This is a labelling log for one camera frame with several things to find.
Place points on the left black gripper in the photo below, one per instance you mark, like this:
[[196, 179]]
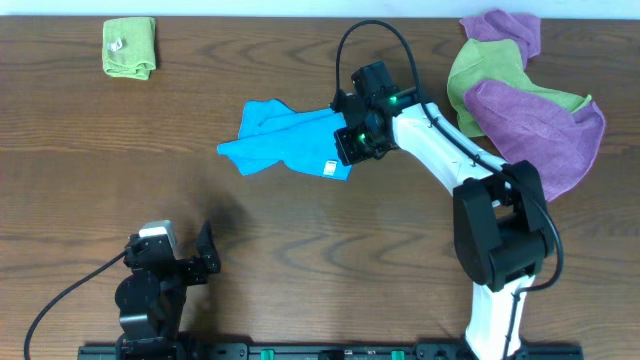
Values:
[[185, 267]]

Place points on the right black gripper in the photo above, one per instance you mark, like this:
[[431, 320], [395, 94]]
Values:
[[345, 145]]

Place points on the blue microfiber cloth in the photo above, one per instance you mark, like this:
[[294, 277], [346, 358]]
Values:
[[271, 132]]

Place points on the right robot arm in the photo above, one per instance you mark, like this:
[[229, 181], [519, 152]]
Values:
[[502, 229]]

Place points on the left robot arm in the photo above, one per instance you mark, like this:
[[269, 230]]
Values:
[[152, 299]]

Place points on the crumpled green cloth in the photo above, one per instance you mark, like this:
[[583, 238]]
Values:
[[501, 61]]

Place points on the upper purple cloth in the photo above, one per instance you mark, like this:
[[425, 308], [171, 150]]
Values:
[[496, 25]]

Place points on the large purple cloth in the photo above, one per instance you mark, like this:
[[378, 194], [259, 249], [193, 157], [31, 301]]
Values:
[[561, 145]]

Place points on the folded green cloth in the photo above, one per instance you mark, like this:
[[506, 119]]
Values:
[[128, 49]]

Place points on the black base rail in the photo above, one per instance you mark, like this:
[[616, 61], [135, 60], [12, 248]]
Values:
[[421, 351]]

